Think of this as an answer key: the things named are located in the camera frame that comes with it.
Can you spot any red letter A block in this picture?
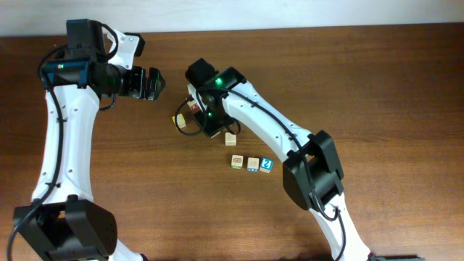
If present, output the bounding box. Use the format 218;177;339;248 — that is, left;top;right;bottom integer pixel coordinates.
187;100;201;112

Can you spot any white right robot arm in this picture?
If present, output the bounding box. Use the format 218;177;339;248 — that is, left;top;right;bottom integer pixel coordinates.
186;59;371;261

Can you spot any yellow letter block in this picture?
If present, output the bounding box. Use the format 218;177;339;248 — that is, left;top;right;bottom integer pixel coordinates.
172;113;186;129

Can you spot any blue letter H block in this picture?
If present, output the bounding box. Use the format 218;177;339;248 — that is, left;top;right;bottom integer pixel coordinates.
246;157;260;172

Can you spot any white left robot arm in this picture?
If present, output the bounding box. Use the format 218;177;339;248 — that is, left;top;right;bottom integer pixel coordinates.
12;19;165;260

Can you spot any green letter B block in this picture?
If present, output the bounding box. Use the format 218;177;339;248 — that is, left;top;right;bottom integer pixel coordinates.
231;154;244;169

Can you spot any green letter N block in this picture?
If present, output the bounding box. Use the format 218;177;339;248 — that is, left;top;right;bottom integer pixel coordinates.
225;133;237;146

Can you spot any blue number 2 block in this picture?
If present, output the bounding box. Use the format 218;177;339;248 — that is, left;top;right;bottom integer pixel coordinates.
260;157;273;173

